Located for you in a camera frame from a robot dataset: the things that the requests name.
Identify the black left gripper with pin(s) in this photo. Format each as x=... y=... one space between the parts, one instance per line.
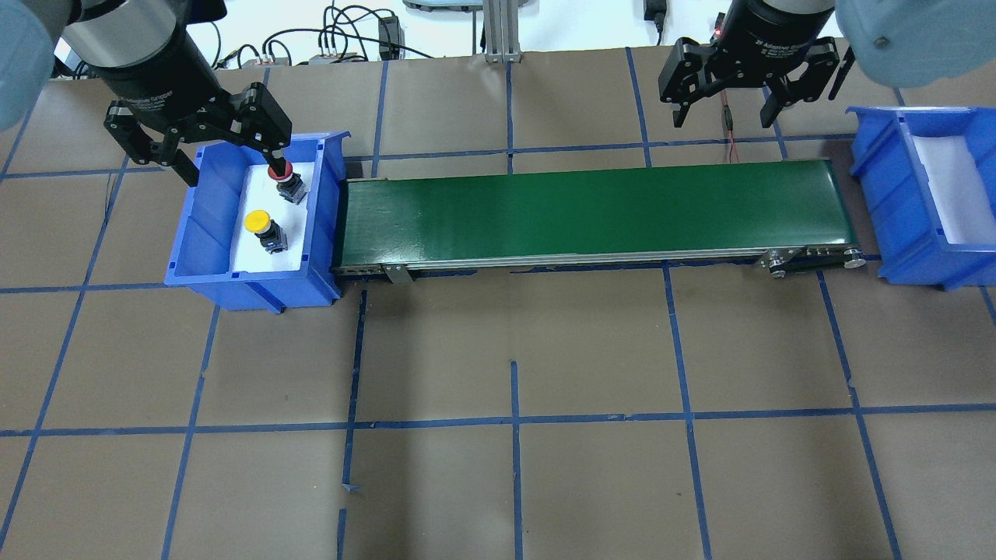
x=162 y=83

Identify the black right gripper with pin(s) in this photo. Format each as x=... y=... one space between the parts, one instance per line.
x=766 y=40

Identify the red push button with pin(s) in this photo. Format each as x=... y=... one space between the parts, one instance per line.
x=290 y=185

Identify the yellow push button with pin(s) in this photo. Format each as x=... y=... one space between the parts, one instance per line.
x=266 y=230

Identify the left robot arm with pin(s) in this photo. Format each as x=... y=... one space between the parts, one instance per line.
x=31 y=29

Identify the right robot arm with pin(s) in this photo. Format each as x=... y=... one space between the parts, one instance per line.
x=906 y=44

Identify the blue left plastic bin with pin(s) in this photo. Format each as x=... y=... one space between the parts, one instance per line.
x=248 y=242

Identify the blue plastic bin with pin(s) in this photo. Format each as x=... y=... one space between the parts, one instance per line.
x=909 y=233
x=248 y=242

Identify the green conveyor belt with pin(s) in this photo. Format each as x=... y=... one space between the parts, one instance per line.
x=787 y=217

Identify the black power adapter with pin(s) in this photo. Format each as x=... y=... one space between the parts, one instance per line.
x=390 y=38

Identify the blue right plastic bin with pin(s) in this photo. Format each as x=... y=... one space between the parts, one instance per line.
x=909 y=233

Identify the white foam pad right bin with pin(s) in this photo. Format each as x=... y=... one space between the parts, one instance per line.
x=957 y=190

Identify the aluminium profile post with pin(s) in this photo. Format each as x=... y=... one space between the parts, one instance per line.
x=501 y=31

